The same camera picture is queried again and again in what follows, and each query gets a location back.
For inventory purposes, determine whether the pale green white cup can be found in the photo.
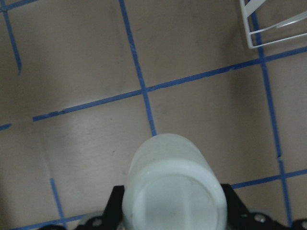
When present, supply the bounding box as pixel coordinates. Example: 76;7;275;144
122;134;227;230

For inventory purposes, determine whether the white wire cup rack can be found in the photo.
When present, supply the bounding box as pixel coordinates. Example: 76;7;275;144
238;0;307;50

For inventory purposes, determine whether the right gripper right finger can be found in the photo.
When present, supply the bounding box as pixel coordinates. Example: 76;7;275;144
220;183;288;230

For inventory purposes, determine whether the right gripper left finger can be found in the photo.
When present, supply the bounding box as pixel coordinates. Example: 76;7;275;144
76;185;125;230

